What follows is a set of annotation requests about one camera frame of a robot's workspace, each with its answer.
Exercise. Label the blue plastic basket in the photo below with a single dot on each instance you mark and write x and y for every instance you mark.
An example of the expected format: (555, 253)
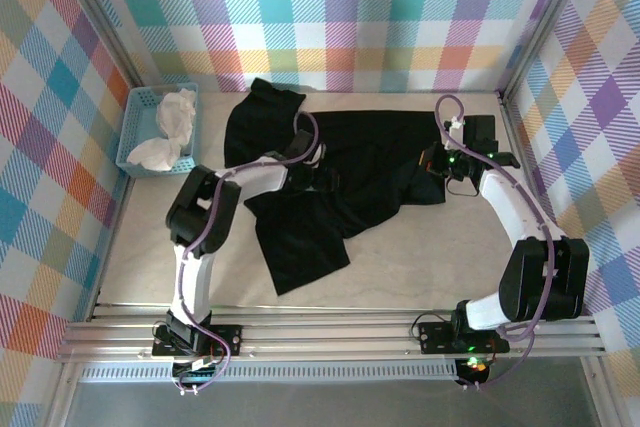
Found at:
(131, 132)

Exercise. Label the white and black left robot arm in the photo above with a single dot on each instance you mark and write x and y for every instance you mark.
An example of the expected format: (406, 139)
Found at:
(192, 282)

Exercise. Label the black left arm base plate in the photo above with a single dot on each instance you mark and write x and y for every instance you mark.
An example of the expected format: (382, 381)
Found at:
(225, 334)

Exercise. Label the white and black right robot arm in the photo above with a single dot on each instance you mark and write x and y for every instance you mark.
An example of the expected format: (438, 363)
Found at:
(510, 207)

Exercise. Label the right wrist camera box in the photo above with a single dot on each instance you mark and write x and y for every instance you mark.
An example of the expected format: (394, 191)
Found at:
(455, 127)

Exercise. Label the aluminium mounting rail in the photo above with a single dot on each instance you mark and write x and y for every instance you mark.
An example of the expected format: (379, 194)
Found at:
(325, 339)

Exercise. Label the black t-shirt with floral print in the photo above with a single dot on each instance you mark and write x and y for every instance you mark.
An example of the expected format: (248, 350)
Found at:
(310, 247)

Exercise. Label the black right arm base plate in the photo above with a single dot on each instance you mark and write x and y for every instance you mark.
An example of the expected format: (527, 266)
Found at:
(434, 337)

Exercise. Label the aluminium frame post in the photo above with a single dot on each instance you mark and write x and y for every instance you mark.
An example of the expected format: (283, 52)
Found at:
(107, 32)
(545, 22)

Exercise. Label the aluminium frame leg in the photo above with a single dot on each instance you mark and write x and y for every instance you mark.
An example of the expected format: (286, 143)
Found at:
(62, 397)
(597, 392)

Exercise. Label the aluminium table side rail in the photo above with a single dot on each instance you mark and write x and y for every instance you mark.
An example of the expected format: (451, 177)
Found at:
(122, 197)
(530, 187)

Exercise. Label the crumpled white cloth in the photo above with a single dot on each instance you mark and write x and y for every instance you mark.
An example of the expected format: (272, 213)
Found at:
(172, 112)

